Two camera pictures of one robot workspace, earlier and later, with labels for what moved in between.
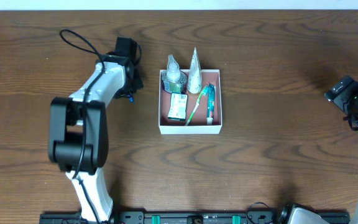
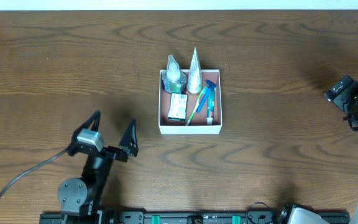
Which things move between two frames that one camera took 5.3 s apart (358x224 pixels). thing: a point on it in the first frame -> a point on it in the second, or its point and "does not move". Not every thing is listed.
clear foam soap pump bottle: [173, 79] does not move
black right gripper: [336, 91] does not move
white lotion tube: [194, 78] does not move
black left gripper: [136, 83] -> [108, 150]
